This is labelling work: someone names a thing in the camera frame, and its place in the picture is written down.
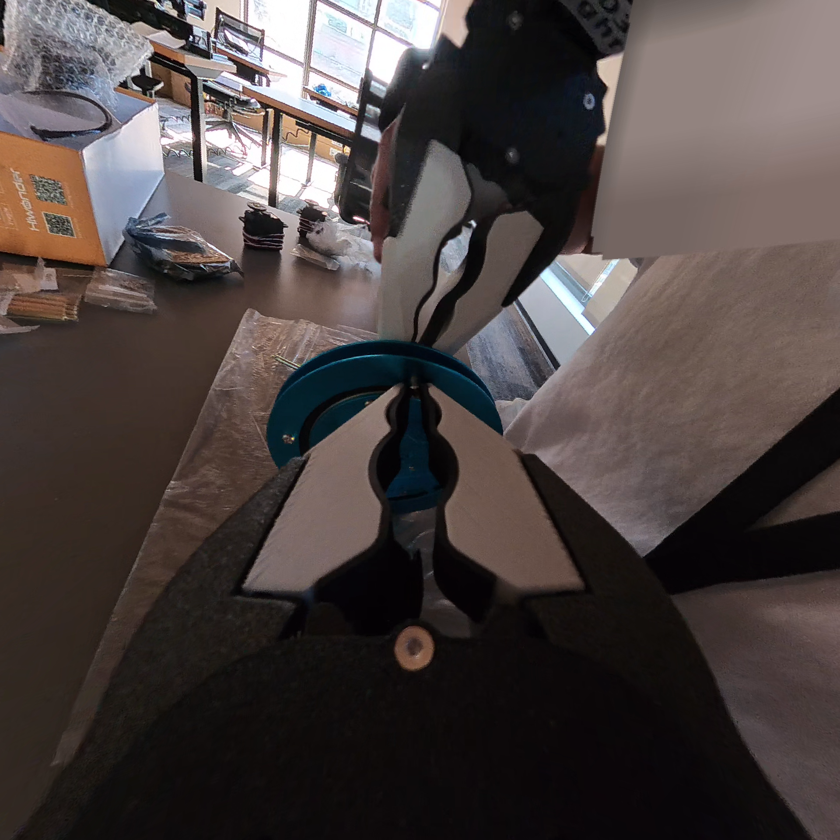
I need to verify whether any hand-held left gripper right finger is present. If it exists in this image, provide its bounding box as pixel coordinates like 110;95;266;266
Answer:
423;386;587;624

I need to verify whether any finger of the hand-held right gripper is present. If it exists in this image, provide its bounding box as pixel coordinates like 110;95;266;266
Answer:
430;210;547;357
377;140;475;343

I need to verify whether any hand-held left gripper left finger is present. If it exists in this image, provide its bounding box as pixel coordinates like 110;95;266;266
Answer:
241;384;424;634

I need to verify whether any blue round metal turntable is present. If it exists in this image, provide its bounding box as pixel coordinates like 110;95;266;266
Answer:
266;339;505;514

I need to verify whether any person's right forearm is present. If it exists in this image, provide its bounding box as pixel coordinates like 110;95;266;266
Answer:
563;147;606;257

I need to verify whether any brown office desk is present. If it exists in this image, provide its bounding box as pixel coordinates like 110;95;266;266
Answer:
147;36;271;185
252;84;383;198

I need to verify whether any person's right hand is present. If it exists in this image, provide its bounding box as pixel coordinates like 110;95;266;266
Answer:
369;120;401;261

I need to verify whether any black office chair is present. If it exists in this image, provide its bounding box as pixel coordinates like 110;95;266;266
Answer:
209;16;270;158
333;69;389;225

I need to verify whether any servo motor in clear bag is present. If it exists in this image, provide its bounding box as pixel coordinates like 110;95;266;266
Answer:
290;199;383;271

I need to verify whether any large clear plastic bag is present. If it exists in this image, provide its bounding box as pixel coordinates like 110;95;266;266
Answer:
52;308;506;769

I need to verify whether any black servo motor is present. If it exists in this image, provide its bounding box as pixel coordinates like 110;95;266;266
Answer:
238;203;290;252

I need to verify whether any large glass window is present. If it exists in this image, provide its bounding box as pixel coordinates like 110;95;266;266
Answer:
243;0;450;89

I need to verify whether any black antistatic bag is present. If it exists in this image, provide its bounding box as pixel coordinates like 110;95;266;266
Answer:
122;213;245;284

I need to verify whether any pile of small screw bags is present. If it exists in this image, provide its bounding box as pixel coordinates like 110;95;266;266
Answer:
0;258;158;337

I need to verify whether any orange and white cardboard box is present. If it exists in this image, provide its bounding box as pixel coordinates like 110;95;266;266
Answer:
0;92;165;268

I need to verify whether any black curved band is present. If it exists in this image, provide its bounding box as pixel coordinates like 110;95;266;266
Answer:
29;91;118;140

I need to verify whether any bubble wrap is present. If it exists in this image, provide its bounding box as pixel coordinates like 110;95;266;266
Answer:
0;0;156;132

